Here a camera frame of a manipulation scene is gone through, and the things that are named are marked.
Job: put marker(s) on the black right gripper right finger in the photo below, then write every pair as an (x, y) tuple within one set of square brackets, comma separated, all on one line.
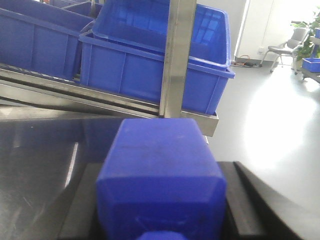
[(247, 216)]

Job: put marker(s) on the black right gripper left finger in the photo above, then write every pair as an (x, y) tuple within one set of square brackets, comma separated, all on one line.
[(81, 221)]

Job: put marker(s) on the blue bottle part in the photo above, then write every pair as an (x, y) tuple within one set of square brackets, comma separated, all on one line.
[(160, 175)]

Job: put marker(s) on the stainless steel shelf rack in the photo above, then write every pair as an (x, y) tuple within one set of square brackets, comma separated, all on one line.
[(45, 93)]

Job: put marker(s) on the blue plastic bin centre-right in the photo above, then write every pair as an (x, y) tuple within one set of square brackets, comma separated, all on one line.
[(136, 73)]

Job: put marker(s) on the small blue bin background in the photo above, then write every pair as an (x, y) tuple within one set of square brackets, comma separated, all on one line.
[(311, 64)]

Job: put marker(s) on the potted green plant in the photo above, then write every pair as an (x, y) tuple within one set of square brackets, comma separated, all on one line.
[(312, 22)]

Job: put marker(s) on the grey office chair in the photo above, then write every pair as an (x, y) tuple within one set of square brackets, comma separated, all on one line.
[(289, 48)]

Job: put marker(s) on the blue plastic bin centre-left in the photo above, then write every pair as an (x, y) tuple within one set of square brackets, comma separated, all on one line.
[(41, 38)]

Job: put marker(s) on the nested blue plastic bin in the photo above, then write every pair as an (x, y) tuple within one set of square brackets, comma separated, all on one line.
[(143, 24)]

